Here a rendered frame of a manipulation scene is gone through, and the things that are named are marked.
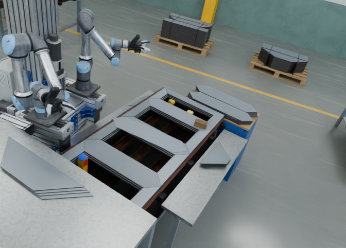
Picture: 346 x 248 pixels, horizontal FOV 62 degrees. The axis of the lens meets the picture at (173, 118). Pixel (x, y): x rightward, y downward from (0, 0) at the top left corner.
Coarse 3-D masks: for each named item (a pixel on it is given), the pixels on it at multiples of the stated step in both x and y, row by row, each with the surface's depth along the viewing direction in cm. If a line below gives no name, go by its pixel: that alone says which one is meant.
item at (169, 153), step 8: (168, 96) 313; (184, 104) 306; (144, 112) 281; (160, 112) 284; (200, 112) 300; (136, 120) 264; (176, 120) 278; (152, 128) 259; (192, 128) 272; (136, 136) 250; (192, 136) 264; (152, 144) 244; (184, 144) 249; (168, 152) 239; (184, 152) 240; (192, 152) 245; (72, 160) 213; (96, 160) 218; (184, 160) 234; (104, 168) 215; (120, 176) 210; (136, 184) 205
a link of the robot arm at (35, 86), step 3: (36, 81) 175; (30, 84) 174; (33, 84) 173; (36, 84) 173; (39, 84) 173; (42, 84) 175; (30, 87) 174; (33, 87) 172; (36, 87) 171; (39, 87) 171; (42, 87) 171; (45, 87) 173; (33, 90) 172; (36, 90) 170; (39, 90) 170; (33, 93) 173; (36, 93) 170; (33, 96) 175; (36, 96) 174
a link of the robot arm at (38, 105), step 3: (33, 99) 177; (36, 99) 175; (39, 99) 175; (36, 102) 176; (39, 102) 176; (42, 102) 177; (36, 105) 178; (39, 105) 178; (42, 105) 178; (36, 108) 179; (39, 108) 179; (42, 108) 179; (36, 111) 181; (39, 111) 180; (42, 111) 181
